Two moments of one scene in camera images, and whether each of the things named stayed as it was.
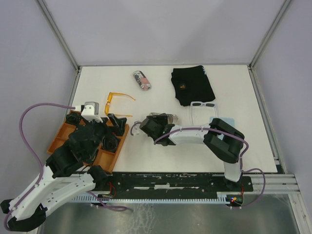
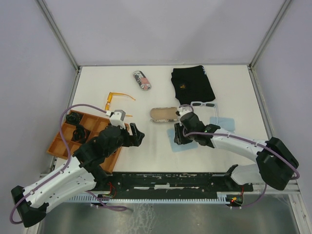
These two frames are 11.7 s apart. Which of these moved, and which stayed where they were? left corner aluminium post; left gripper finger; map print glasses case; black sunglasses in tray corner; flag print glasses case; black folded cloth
Moved: map print glasses case; left gripper finger
Stayed: left corner aluminium post; black sunglasses in tray corner; black folded cloth; flag print glasses case
